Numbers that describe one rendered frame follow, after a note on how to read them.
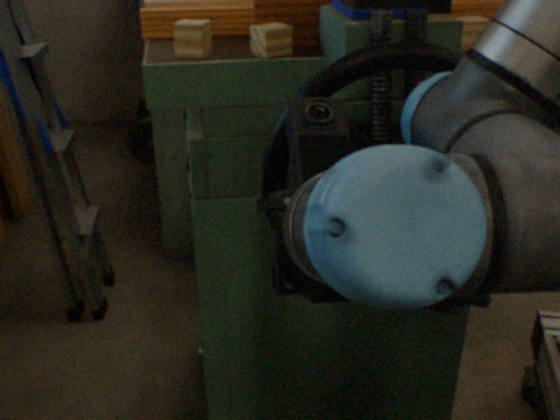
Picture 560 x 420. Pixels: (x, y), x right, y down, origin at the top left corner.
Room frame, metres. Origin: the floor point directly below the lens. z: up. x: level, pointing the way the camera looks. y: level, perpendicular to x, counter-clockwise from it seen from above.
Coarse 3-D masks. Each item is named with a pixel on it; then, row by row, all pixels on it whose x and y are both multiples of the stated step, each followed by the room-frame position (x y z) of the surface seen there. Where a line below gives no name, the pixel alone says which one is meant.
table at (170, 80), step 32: (160, 64) 0.77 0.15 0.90; (192, 64) 0.77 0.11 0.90; (224, 64) 0.78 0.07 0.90; (256, 64) 0.79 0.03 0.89; (288, 64) 0.79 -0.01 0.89; (320, 64) 0.80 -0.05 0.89; (160, 96) 0.77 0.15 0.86; (192, 96) 0.77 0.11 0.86; (224, 96) 0.78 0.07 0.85; (256, 96) 0.79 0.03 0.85; (288, 96) 0.79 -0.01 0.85
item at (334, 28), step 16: (320, 16) 0.83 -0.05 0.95; (336, 16) 0.75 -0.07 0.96; (432, 16) 0.75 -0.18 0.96; (448, 16) 0.75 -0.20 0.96; (320, 32) 0.83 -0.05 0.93; (336, 32) 0.74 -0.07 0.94; (352, 32) 0.71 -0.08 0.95; (368, 32) 0.71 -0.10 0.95; (400, 32) 0.71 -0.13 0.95; (432, 32) 0.72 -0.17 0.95; (448, 32) 0.72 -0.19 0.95; (320, 48) 0.83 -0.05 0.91; (336, 48) 0.74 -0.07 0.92; (352, 48) 0.71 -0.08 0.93; (448, 48) 0.72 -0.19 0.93; (368, 80) 0.71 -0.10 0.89; (400, 80) 0.72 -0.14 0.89; (352, 96) 0.71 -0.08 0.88; (368, 96) 0.71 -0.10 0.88; (400, 96) 0.72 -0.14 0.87
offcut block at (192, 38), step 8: (176, 24) 0.80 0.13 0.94; (184, 24) 0.80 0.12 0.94; (192, 24) 0.80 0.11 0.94; (200, 24) 0.80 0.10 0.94; (208, 24) 0.82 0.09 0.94; (176, 32) 0.80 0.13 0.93; (184, 32) 0.80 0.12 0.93; (192, 32) 0.79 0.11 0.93; (200, 32) 0.79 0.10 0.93; (208, 32) 0.82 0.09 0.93; (176, 40) 0.80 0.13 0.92; (184, 40) 0.80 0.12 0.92; (192, 40) 0.79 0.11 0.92; (200, 40) 0.79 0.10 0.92; (208, 40) 0.81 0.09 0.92; (176, 48) 0.80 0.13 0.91; (184, 48) 0.80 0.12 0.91; (192, 48) 0.79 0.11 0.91; (200, 48) 0.79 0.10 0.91; (208, 48) 0.81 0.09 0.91; (176, 56) 0.80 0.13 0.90; (184, 56) 0.80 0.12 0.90; (192, 56) 0.79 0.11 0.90; (200, 56) 0.79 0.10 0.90
